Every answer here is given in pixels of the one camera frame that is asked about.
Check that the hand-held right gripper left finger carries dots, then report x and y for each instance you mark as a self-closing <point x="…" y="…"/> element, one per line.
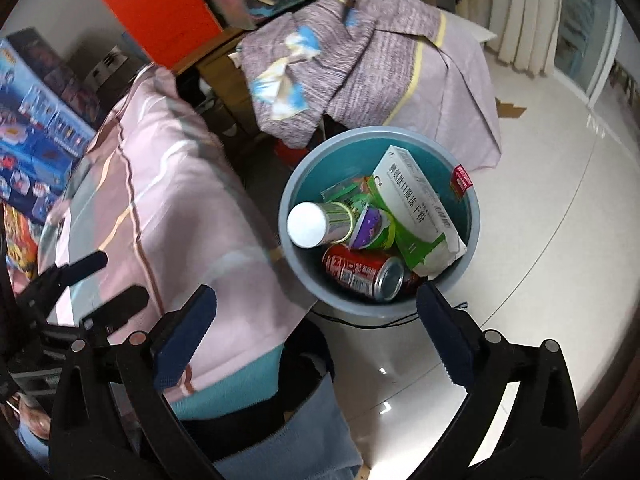
<point x="185" y="335"/>

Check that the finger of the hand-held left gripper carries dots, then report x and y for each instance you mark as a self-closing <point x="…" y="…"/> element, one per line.
<point x="120" y="306"/>
<point x="80" y="266"/>

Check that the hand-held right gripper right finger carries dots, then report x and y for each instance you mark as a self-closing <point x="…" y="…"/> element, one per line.
<point x="445" y="335"/>

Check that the red drink can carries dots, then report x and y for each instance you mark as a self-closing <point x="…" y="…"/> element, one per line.
<point x="355" y="267"/>

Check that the green white medicine box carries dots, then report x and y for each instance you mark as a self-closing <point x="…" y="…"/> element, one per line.
<point x="415" y="205"/>

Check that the green white-capped can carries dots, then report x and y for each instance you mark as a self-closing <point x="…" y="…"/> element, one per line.
<point x="306" y="224"/>

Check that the teal trash bin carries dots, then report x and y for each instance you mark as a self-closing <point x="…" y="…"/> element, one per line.
<point x="435" y="160"/>

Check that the person's left forearm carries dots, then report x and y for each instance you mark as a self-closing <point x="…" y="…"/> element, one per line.
<point x="35" y="447"/>

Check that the person's left hand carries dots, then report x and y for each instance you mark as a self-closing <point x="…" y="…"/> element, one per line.
<point x="35" y="419"/>

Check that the cartoon puppy gift bag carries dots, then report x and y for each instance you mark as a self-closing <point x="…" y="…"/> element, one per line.
<point x="20" y="245"/>

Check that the person's dark trousers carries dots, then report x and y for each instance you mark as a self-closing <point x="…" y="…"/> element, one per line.
<point x="295" y="360"/>

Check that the checked pink grey tablecloth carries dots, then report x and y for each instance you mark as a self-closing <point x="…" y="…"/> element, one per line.
<point x="165" y="185"/>

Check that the purple lid yogurt cup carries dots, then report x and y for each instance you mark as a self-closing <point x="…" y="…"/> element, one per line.
<point x="372" y="227"/>

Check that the blue toy box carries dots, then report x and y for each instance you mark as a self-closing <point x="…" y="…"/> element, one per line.
<point x="35" y="135"/>

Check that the person's light blue top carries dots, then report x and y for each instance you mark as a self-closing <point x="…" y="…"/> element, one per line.
<point x="310" y="435"/>

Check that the red plastic stool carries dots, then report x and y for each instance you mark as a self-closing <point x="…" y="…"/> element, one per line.
<point x="290" y="152"/>

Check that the wooden cabinet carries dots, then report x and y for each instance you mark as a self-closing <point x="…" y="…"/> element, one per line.
<point x="225" y="85"/>

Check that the cardboard piece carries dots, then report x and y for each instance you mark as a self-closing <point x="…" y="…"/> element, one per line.
<point x="510" y="108"/>

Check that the orange cardboard box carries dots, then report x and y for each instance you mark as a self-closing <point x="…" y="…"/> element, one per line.
<point x="165" y="15"/>

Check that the grey patterned cloth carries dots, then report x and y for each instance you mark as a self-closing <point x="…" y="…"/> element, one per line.
<point x="380" y="60"/>

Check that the white table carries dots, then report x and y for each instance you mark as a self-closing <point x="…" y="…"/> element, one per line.
<point x="475" y="32"/>

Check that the cream curtain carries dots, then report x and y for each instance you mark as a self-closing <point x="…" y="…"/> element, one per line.
<point x="525" y="10"/>

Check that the glass sliding door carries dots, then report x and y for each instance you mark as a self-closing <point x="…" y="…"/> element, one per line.
<point x="595" y="35"/>

